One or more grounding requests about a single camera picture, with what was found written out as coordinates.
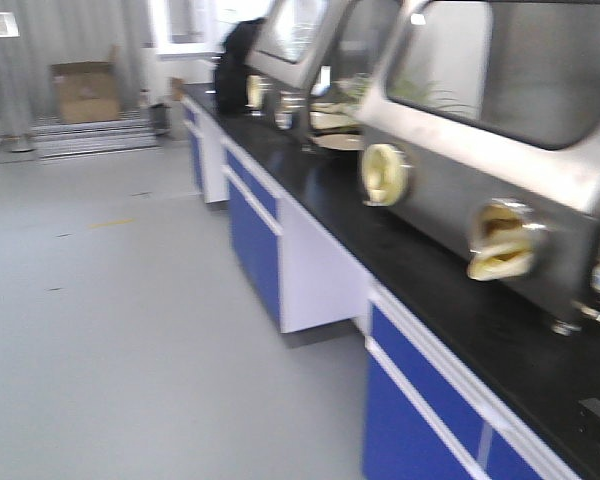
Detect steel glove box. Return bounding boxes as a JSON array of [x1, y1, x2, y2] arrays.
[[357, 1, 600, 334], [247, 1, 402, 153]]

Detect large cardboard box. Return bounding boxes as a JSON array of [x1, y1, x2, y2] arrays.
[[50, 45, 121, 124]]

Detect steel glove box far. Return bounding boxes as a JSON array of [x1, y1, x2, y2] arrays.
[[247, 1, 402, 153]]

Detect blue white lab cabinets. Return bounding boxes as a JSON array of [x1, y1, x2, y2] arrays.
[[181, 95, 573, 479]]

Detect steel floor grating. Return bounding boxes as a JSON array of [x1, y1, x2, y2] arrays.
[[31, 111, 159, 159]]

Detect steel glove box near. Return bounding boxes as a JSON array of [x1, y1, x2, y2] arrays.
[[357, 1, 600, 334]]

